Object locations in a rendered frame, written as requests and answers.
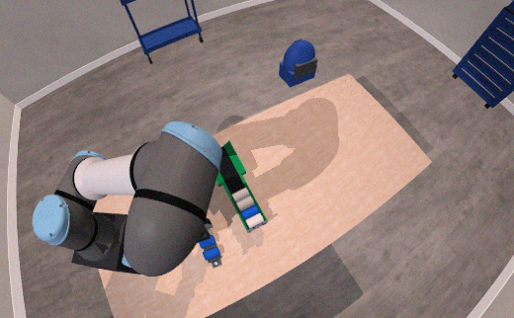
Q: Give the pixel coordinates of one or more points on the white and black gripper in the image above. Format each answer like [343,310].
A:
[208,226]

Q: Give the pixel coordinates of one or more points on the blue cylinder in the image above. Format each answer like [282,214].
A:
[211,253]
[208,242]
[250,211]

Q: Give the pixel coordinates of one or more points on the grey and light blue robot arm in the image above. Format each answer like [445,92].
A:
[175,175]

